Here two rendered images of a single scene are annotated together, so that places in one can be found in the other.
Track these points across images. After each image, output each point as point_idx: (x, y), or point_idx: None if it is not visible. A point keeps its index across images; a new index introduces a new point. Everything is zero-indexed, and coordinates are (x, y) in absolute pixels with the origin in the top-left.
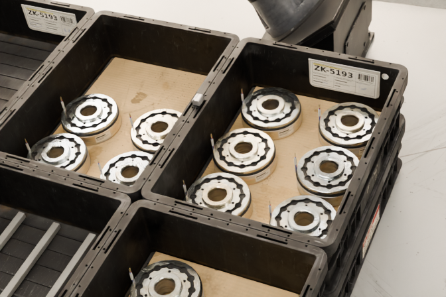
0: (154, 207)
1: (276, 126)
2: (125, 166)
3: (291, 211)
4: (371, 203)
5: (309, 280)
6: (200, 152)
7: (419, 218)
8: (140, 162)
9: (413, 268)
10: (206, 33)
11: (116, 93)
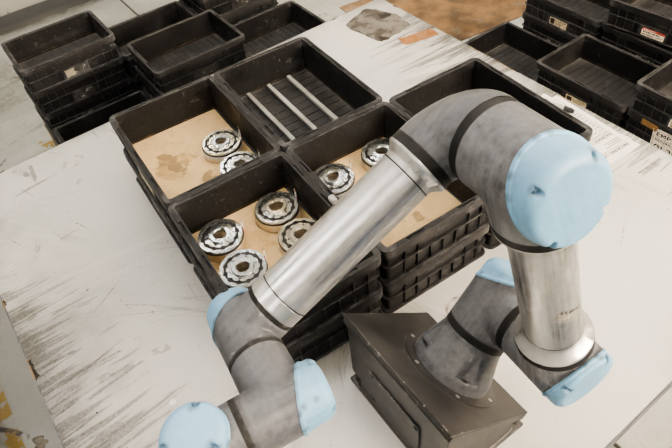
0: (267, 153)
1: None
2: (339, 175)
3: (229, 230)
4: (213, 292)
5: (159, 189)
6: (319, 214)
7: (220, 366)
8: (335, 182)
9: (192, 336)
10: (407, 235)
11: (433, 206)
